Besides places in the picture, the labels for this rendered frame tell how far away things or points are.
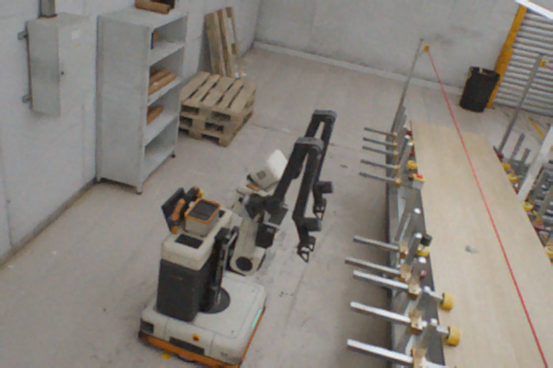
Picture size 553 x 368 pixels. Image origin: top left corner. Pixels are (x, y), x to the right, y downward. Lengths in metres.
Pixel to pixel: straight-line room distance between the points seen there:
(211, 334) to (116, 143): 2.20
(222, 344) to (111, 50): 2.53
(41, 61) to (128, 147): 1.33
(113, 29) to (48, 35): 0.91
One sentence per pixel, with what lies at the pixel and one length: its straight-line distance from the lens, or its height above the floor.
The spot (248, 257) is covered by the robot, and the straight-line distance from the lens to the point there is 2.84.
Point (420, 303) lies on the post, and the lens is 2.46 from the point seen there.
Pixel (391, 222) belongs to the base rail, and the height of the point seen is 0.70.
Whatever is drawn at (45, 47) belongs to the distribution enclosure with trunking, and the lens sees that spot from 3.54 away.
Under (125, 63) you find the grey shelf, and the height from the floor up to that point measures 1.21.
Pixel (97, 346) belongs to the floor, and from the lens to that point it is 3.37.
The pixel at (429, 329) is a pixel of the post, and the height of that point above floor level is 1.13.
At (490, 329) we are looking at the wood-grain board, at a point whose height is 0.90.
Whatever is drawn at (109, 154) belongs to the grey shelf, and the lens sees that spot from 4.71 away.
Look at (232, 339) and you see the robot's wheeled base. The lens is 3.07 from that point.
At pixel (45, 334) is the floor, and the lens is 3.48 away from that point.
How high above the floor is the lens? 2.51
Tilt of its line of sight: 29 degrees down
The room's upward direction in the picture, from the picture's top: 12 degrees clockwise
